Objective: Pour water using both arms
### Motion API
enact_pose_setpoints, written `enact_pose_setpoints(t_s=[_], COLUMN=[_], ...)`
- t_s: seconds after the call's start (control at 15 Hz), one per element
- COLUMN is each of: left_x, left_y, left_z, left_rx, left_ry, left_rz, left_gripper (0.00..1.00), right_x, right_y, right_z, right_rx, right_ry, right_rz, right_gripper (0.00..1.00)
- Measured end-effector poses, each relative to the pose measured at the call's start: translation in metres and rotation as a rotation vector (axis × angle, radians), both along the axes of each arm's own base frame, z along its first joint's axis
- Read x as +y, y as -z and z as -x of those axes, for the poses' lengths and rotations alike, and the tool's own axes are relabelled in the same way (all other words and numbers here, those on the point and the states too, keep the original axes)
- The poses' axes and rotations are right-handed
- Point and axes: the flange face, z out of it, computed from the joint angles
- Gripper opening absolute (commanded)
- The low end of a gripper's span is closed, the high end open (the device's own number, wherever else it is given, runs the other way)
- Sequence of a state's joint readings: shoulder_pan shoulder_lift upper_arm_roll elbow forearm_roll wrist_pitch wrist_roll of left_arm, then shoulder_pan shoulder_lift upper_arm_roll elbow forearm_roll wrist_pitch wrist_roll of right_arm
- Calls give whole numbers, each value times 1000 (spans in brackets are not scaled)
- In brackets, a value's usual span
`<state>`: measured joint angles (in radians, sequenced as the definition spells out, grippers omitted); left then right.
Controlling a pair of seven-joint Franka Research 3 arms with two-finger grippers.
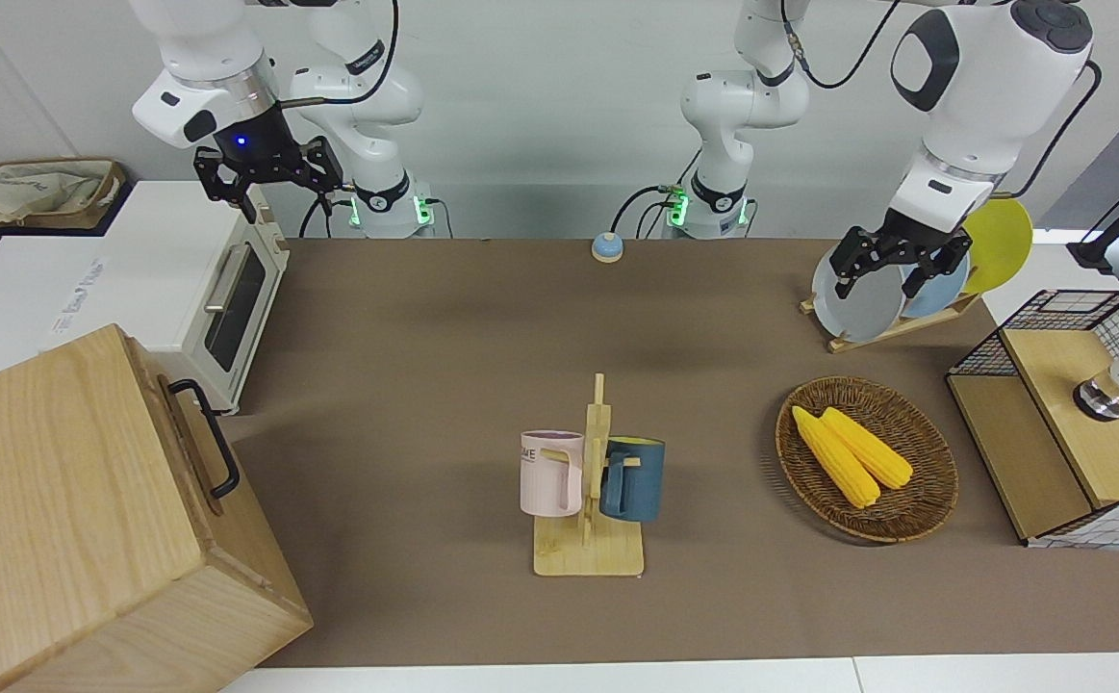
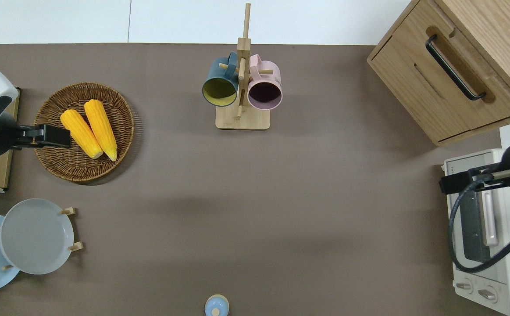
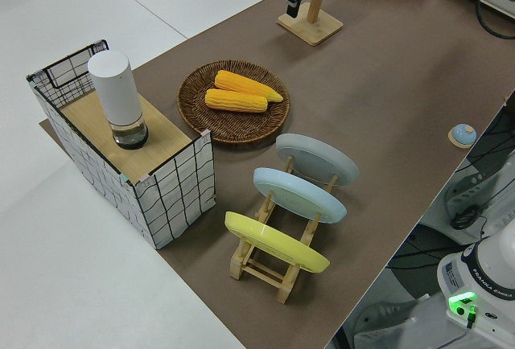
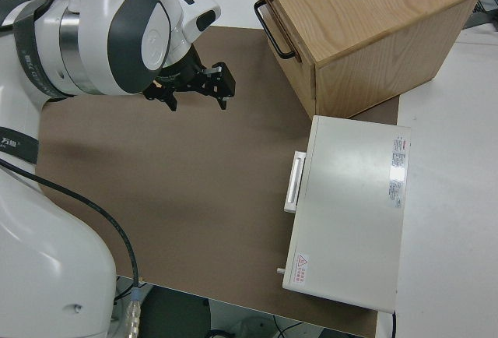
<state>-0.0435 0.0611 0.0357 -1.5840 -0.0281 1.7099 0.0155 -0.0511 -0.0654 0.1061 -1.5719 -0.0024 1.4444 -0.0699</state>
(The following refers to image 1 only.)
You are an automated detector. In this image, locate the wooden plate rack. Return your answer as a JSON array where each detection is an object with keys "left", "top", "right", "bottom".
[{"left": 800, "top": 292, "right": 983, "bottom": 354}]

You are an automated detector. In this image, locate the brown table mat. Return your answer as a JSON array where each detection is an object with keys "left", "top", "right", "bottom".
[{"left": 222, "top": 238, "right": 1119, "bottom": 668}]

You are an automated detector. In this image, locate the white toaster oven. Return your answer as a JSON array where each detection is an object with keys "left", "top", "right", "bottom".
[{"left": 35, "top": 180, "right": 291, "bottom": 417}]

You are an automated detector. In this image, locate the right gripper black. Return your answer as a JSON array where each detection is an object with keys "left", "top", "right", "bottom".
[{"left": 195, "top": 102, "right": 343, "bottom": 222}]

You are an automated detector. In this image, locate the black base power cable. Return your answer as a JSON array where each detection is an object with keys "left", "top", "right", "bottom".
[
  {"left": 297, "top": 183, "right": 360, "bottom": 239},
  {"left": 612, "top": 183, "right": 690, "bottom": 239}
]

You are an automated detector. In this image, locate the wire mesh wooden shelf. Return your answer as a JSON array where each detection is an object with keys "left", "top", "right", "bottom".
[{"left": 946, "top": 290, "right": 1119, "bottom": 550}]

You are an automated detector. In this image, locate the beige paper bag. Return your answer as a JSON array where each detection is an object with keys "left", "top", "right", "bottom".
[{"left": 0, "top": 164, "right": 108, "bottom": 227}]

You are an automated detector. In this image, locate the brown wicker basket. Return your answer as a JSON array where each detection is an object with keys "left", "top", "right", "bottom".
[{"left": 776, "top": 376, "right": 960, "bottom": 545}]

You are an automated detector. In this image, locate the black cabinet handle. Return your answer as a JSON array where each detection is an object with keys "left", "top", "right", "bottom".
[{"left": 168, "top": 378, "right": 241, "bottom": 500}]

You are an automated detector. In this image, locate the yellow plate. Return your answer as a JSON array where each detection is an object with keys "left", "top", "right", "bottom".
[{"left": 961, "top": 198, "right": 1034, "bottom": 295}]

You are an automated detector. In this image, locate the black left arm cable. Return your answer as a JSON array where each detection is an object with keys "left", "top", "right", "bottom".
[{"left": 780, "top": 0, "right": 1102, "bottom": 200}]

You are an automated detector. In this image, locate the dark blue mug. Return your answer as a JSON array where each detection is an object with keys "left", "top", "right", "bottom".
[{"left": 600, "top": 437, "right": 666, "bottom": 524}]

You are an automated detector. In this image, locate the wooden cabinet box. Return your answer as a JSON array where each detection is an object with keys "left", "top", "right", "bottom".
[{"left": 0, "top": 323, "right": 315, "bottom": 693}]

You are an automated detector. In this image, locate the wooden mug rack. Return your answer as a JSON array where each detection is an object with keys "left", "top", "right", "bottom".
[{"left": 533, "top": 373, "right": 646, "bottom": 578}]

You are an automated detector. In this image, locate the light blue plate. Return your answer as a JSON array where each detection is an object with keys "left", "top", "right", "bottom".
[{"left": 901, "top": 245, "right": 972, "bottom": 321}]

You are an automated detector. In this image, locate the yellow corn cob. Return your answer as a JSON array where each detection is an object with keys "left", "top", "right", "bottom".
[
  {"left": 792, "top": 405, "right": 881, "bottom": 509},
  {"left": 821, "top": 407, "right": 914, "bottom": 490}
]

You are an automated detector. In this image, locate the grey plate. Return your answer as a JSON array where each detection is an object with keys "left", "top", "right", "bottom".
[{"left": 812, "top": 239, "right": 908, "bottom": 345}]

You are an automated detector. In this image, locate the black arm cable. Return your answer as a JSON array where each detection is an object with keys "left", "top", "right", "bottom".
[
  {"left": 278, "top": 0, "right": 401, "bottom": 109},
  {"left": 780, "top": 0, "right": 1102, "bottom": 200}
]

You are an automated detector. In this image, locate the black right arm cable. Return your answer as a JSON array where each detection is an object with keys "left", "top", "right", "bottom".
[{"left": 278, "top": 0, "right": 401, "bottom": 109}]

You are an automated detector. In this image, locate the pink mug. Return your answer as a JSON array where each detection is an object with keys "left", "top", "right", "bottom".
[{"left": 521, "top": 430, "right": 585, "bottom": 518}]

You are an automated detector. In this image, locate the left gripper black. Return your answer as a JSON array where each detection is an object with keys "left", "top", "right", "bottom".
[{"left": 830, "top": 209, "right": 972, "bottom": 299}]

